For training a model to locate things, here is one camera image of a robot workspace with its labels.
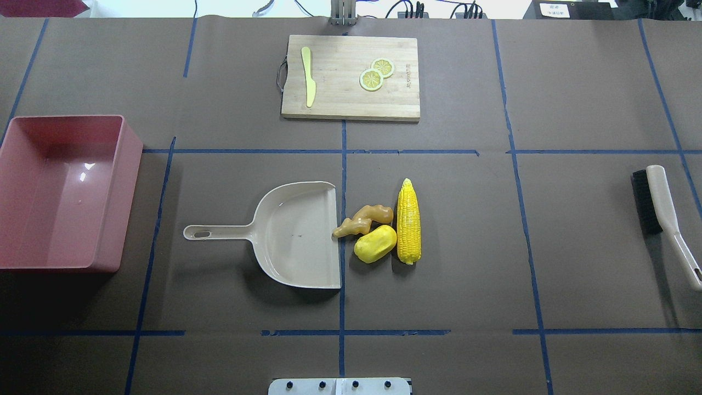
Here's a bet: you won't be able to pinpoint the beige hand brush black bristles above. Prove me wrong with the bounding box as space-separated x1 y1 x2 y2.
630 165 701 292

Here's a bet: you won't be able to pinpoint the wooden cutting board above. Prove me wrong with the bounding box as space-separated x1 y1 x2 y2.
281 35 421 123

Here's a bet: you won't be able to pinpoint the tan toy ginger root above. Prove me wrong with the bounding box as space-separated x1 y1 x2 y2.
332 205 394 238

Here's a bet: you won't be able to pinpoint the aluminium frame post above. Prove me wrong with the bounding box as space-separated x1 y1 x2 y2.
329 0 358 26

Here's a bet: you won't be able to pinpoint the yellow plastic toy knife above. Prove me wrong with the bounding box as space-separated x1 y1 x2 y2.
301 47 316 108

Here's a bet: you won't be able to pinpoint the pink plastic bin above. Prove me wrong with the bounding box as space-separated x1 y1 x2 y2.
1 115 143 273

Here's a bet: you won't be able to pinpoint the magenta cloth on stand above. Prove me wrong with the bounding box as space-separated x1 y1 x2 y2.
1 1 89 18

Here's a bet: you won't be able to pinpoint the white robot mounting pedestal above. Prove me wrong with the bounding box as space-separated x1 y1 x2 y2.
268 377 414 394

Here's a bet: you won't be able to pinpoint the black box white label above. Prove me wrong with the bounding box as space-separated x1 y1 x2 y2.
522 1 616 20

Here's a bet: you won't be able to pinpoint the beige plastic dustpan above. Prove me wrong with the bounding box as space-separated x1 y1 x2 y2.
183 182 342 289

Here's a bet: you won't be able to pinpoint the lemon slice far from knife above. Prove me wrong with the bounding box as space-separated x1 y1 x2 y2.
370 58 395 78

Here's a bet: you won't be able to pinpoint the red black connector hub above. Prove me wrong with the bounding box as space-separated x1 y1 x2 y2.
386 1 429 19

